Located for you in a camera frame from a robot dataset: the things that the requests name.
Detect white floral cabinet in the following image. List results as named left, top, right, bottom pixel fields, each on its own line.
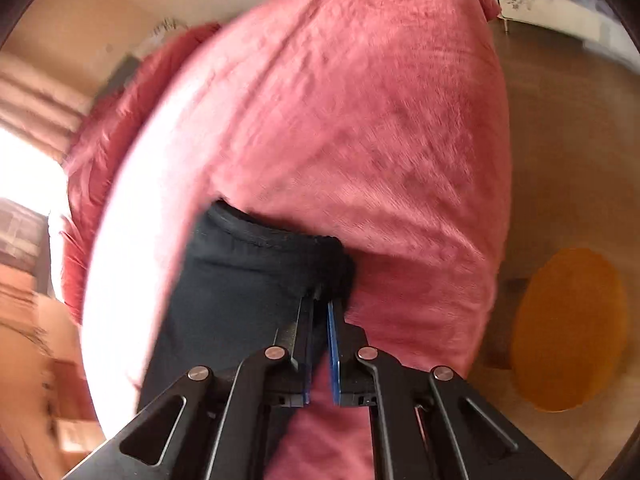
left=498, top=0, right=639, bottom=65

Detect black pants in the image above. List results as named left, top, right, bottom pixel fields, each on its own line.
left=139, top=200, right=355, bottom=479

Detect red bed blanket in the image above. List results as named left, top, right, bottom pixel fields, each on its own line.
left=79, top=0, right=514, bottom=480

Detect orange round stool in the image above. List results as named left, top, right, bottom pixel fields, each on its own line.
left=510, top=248, right=629, bottom=413

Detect red pillow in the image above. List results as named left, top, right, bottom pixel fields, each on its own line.
left=50, top=22, right=221, bottom=325

